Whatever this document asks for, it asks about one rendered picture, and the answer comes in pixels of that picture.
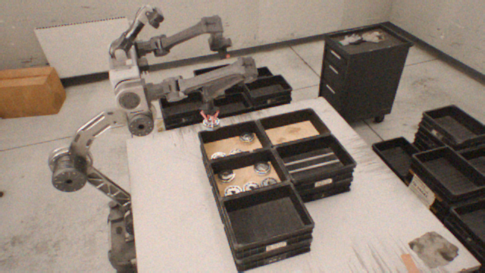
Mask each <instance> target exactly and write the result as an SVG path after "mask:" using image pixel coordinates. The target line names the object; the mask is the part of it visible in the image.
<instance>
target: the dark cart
mask: <svg viewBox="0 0 485 273"><path fill-rule="evenodd" d="M370 31H372V32H379V33H385V34H386V35H385V36H386V37H388V39H386V40H383V41H379V42H378V43H376V42H368V41H366V42H359V44H347V45H341V44H339V43H338V42H339V41H341V40H344V37H346V36H349V37H350V36H352V34H355V35H354V36H357V35H358V36H361V35H362V34H363V33H366V32H370ZM411 43H412V42H411V41H410V40H408V39H406V38H405V37H403V36H400V35H399V34H397V33H395V32H393V31H392V30H390V29H389V28H387V27H386V26H384V25H383V24H378V25H377V26H372V27H364V28H361V29H356V30H348V31H344V32H339V33H332V34H328V35H325V39H324V51H323V58H322V64H321V76H320V83H319V90H318V97H322V96H323V97H324V98H325V99H326V100H327V102H328V103H329V104H330V105H331V106H332V107H333V108H334V109H335V111H336V112H337V113H338V114H339V115H340V116H342V117H343V120H344V121H345V122H346V123H347V124H351V123H354V122H357V121H363V120H366V119H369V118H375V119H374V120H375V121H376V122H377V123H381V122H382V120H383V119H384V115H387V114H390V113H391V110H392V107H393V102H394V99H395V96H396V92H397V89H398V86H399V81H400V78H401V76H402V72H403V68H404V65H405V60H406V58H407V55H408V50H409V48H410V45H411Z"/></svg>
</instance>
